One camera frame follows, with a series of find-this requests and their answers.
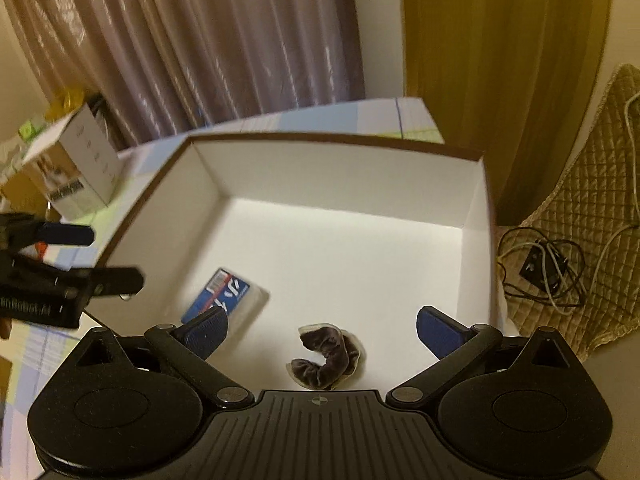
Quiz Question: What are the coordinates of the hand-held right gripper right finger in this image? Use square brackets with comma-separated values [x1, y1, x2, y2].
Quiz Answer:
[385, 305, 578, 406]

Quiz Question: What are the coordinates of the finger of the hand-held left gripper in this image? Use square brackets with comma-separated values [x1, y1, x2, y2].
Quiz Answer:
[52, 266, 146, 307]
[0, 212, 96, 252]

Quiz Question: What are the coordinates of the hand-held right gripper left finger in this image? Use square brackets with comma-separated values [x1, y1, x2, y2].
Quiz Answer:
[70, 306, 256, 409]

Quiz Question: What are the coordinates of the brown cardboard box white inside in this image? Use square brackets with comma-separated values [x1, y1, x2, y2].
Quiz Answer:
[97, 131, 502, 392]

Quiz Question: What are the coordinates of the blue card packet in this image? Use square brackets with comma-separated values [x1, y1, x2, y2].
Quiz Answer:
[181, 267, 269, 326]

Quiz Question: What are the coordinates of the white printed carton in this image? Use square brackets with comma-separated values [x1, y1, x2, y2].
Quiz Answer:
[22, 102, 123, 221]

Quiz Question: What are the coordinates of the small black device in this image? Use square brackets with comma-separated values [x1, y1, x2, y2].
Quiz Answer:
[520, 242, 571, 288]

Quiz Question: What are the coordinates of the yellow bag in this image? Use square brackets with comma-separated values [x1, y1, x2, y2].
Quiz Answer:
[49, 86, 101, 117]

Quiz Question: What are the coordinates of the quilted beige cushion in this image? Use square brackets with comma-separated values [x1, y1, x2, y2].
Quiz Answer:
[504, 63, 640, 357]

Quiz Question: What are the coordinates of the plaid cloth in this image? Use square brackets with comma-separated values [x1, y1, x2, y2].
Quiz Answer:
[0, 96, 447, 461]

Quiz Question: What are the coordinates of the grey-brown curtain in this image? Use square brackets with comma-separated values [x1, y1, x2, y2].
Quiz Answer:
[0, 0, 367, 152]

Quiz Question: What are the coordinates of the yellow curtain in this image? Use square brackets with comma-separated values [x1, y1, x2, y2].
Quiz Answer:
[402, 0, 617, 227]

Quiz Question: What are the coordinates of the black charger with cables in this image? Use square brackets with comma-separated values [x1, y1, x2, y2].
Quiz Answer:
[496, 226, 587, 309]

